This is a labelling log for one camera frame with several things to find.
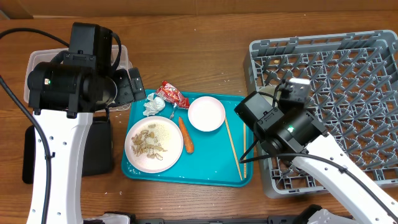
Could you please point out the white bowl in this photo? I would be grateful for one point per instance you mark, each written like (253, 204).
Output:
(269, 89)

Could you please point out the left wooden chopstick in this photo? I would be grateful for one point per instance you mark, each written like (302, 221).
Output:
(233, 148)

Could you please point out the teal serving tray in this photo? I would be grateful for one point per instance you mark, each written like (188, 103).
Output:
(212, 162)

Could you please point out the crumpled white tissue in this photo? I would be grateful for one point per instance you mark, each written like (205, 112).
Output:
(154, 105)

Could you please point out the grey dish rack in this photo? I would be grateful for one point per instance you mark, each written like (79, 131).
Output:
(353, 90)

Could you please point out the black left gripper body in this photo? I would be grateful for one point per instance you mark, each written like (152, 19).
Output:
(124, 93)

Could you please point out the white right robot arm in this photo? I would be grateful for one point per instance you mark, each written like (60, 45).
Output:
(296, 136)

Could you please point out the pink plate with food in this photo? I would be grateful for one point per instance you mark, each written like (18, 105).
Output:
(153, 144)

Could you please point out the red snack wrapper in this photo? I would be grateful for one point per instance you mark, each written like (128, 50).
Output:
(172, 95)

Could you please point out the black tray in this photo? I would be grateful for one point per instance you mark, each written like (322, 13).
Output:
(98, 154)

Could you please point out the orange carrot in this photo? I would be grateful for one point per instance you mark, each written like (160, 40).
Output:
(186, 137)

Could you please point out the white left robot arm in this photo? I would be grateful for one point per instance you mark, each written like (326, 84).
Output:
(64, 95)

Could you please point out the clear plastic bin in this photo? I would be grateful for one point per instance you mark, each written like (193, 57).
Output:
(46, 56)

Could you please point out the pink bowl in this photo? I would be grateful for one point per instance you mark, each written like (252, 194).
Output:
(206, 114)

